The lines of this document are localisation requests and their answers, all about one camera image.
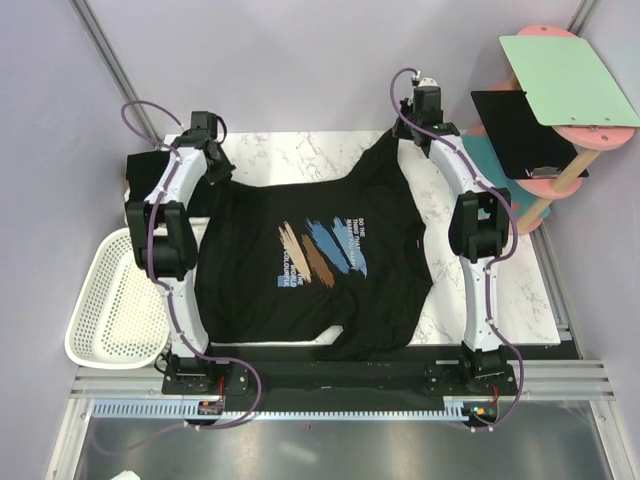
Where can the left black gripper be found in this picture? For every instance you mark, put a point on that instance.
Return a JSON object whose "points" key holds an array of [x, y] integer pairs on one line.
{"points": [[220, 176]]}

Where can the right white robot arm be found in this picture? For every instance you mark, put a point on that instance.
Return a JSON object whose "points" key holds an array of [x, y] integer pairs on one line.
{"points": [[479, 227]]}

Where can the aluminium frame rail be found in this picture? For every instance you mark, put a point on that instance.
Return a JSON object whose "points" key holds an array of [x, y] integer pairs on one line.
{"points": [[108, 55]]}

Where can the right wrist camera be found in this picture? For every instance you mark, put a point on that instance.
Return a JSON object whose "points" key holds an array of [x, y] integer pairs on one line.
{"points": [[427, 104]]}

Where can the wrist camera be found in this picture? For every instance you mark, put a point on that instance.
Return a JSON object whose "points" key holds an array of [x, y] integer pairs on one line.
{"points": [[427, 104], [204, 121]]}

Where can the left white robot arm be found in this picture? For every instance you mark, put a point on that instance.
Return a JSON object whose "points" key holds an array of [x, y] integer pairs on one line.
{"points": [[168, 189]]}

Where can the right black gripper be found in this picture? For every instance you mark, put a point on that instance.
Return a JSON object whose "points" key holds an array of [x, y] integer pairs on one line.
{"points": [[400, 131]]}

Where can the folded black t shirt stack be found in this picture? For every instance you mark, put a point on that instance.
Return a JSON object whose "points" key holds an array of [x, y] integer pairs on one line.
{"points": [[143, 173]]}

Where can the white perforated laundry basket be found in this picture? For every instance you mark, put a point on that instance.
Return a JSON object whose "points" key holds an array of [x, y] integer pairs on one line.
{"points": [[119, 321]]}

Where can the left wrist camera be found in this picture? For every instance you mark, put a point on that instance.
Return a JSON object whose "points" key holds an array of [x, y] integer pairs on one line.
{"points": [[204, 121]]}

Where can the teal mat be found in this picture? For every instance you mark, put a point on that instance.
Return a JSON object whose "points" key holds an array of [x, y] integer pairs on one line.
{"points": [[482, 153]]}

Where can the light blue cable duct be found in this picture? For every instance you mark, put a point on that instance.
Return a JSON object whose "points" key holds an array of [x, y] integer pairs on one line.
{"points": [[201, 410]]}

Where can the black clipboard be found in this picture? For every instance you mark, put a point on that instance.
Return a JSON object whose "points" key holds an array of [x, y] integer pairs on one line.
{"points": [[525, 148]]}

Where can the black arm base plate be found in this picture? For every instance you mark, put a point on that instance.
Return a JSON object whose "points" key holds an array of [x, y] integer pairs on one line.
{"points": [[434, 370]]}

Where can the black printed t shirt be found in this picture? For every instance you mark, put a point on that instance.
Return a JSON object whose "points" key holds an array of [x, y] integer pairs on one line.
{"points": [[285, 263]]}

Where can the green clipboard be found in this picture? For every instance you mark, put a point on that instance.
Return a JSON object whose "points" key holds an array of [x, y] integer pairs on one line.
{"points": [[566, 83]]}

